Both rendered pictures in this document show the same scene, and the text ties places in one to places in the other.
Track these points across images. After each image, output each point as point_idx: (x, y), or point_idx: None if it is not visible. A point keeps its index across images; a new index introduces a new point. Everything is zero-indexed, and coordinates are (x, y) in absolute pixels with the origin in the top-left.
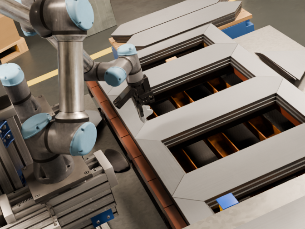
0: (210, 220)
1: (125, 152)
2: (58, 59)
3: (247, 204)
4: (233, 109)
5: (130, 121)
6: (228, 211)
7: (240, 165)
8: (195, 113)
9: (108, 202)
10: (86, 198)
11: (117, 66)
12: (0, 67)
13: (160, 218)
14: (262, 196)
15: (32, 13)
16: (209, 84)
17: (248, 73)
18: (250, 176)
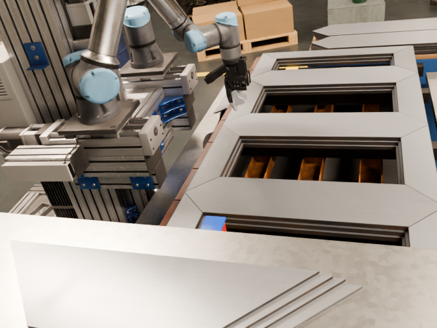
0: (116, 228)
1: None
2: None
3: (166, 232)
4: (336, 135)
5: (238, 108)
6: (140, 229)
7: (275, 194)
8: (297, 123)
9: (140, 169)
10: (118, 154)
11: (198, 30)
12: (132, 8)
13: None
14: (189, 233)
15: None
16: (362, 107)
17: (397, 107)
18: (271, 211)
